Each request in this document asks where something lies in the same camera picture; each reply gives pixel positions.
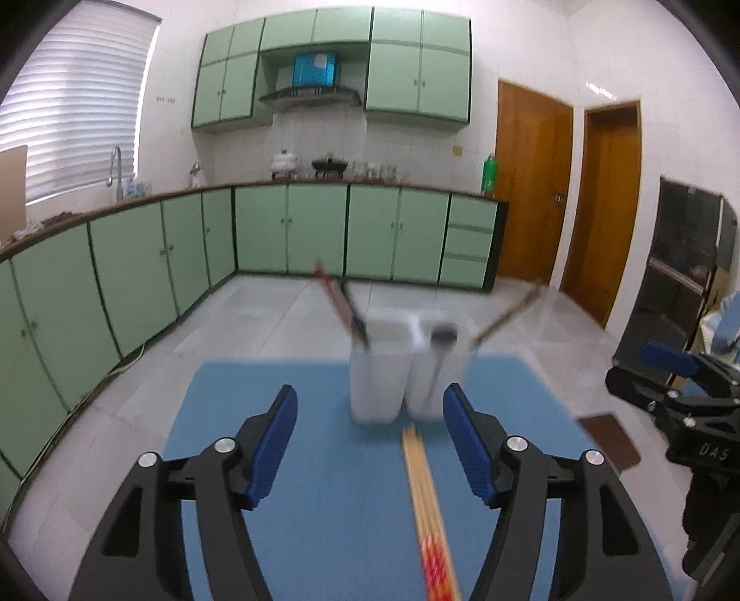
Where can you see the white two-compartment utensil holder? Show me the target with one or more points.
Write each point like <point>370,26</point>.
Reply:
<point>376,378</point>

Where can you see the blue table mat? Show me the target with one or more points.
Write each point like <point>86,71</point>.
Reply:
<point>347,491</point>

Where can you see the black plastic spoon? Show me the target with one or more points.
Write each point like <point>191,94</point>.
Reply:
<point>443,333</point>

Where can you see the white window blinds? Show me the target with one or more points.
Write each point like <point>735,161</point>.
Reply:
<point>75,98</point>

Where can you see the small chrome tap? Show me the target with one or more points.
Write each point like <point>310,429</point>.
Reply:
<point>196,176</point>

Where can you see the light blue cloth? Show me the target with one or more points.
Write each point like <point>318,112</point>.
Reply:
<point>727,323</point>

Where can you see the black chopstick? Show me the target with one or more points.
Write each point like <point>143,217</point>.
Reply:
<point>329,288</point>
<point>355,318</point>

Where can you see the black glass-door cabinet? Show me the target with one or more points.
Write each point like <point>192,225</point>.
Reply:
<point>676,266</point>

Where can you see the red-patterned bamboo chopstick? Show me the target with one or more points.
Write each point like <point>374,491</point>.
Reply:
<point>423,508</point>
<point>417,508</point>
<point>429,508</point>
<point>436,508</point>

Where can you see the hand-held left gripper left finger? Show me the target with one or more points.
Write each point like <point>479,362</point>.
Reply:
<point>269,451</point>

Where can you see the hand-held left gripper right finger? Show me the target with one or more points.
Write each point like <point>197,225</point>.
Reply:
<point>471,451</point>

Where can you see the small blue sink item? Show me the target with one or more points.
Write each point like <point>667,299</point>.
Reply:
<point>139,188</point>

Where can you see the dark rags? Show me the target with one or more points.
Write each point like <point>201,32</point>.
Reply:
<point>52,222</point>

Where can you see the chrome kitchen faucet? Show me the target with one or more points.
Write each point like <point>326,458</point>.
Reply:
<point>117,173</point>

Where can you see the cardboard board with white brackets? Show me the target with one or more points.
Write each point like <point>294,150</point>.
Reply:
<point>11,190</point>

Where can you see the wooden door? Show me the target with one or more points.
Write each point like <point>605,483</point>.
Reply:
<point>604,219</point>
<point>529,190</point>

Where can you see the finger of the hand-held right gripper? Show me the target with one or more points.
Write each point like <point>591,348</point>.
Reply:
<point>641,393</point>
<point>670,358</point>

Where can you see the white cooking pot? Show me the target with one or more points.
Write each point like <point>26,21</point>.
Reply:
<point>285,162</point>

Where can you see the brown wooden stool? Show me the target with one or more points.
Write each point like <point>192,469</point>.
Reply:
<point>610,439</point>

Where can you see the range hood with blue film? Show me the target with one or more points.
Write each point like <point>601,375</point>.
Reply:
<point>312,81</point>

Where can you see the green wall cabinets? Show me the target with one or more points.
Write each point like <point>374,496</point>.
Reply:
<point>399,63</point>

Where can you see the green thermos bottle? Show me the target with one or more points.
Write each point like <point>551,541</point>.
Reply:
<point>488,176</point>

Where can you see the black wok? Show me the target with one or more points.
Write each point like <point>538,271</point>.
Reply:
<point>330,166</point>

